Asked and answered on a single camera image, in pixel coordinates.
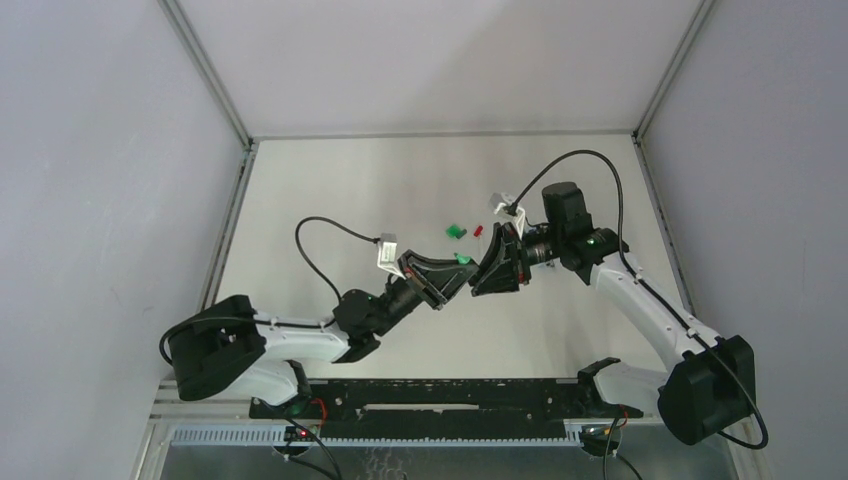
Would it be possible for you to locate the green highlighter cap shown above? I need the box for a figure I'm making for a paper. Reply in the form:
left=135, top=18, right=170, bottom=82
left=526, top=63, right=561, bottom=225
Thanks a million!
left=445, top=224, right=467, bottom=240

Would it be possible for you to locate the black green highlighter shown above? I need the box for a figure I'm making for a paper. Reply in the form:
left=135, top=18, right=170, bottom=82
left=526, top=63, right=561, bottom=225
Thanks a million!
left=454, top=253, right=472, bottom=265

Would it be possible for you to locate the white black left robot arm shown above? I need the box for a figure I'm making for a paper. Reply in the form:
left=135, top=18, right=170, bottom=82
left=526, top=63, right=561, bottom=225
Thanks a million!
left=158, top=250, right=479, bottom=406

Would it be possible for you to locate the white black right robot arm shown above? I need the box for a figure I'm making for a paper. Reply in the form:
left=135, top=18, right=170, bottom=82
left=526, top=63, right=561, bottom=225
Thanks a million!
left=469, top=182, right=762, bottom=445

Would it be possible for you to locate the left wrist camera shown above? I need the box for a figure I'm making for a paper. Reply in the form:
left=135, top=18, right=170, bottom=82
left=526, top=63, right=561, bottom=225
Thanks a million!
left=376, top=233, right=400, bottom=275

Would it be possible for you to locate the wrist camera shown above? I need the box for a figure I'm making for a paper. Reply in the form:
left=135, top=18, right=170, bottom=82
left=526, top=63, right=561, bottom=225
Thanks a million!
left=376, top=233, right=400, bottom=275
left=489, top=192, right=527, bottom=237

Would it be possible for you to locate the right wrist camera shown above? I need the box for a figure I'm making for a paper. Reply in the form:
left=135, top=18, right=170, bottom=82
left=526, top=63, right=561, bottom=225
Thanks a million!
left=489, top=192, right=527, bottom=237

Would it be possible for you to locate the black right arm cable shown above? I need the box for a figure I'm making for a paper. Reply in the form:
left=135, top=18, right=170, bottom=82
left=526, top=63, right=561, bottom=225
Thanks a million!
left=510, top=149, right=770, bottom=451

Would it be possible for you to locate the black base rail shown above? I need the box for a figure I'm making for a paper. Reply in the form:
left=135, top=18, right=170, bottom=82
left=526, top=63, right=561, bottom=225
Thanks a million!
left=249, top=378, right=643, bottom=442

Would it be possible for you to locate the aluminium frame rail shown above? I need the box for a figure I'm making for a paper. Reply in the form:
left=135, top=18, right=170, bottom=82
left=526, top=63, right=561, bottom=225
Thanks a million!
left=149, top=379, right=253, bottom=422

